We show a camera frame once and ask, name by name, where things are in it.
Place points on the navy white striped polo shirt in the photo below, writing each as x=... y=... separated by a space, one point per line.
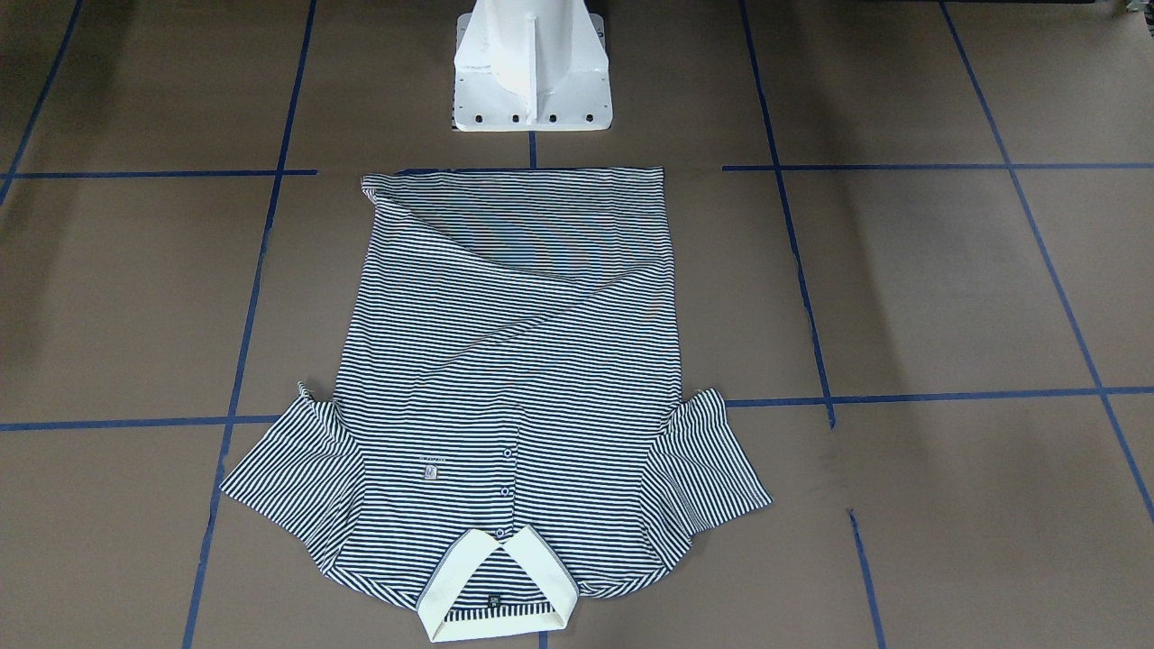
x=507 y=433

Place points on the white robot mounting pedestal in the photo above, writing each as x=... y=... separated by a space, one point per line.
x=531 y=66

